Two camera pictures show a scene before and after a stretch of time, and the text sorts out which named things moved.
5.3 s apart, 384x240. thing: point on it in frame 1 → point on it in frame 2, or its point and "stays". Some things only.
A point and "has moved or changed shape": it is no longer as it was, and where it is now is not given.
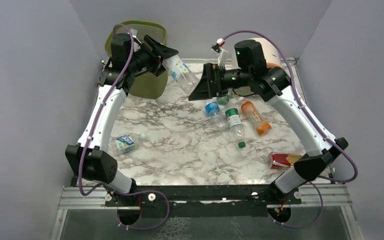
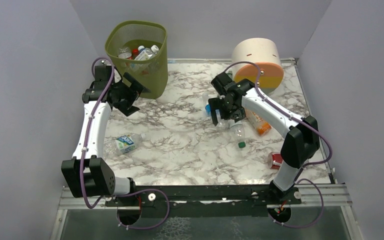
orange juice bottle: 262,127 stays
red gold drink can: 281,161 stays
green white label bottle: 236,126 stays
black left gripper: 155,55 → 129,94
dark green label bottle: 124,144 stays
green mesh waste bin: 146,85 stays
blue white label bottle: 180,72 has moved or changed shape
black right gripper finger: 210,86 → 214,104
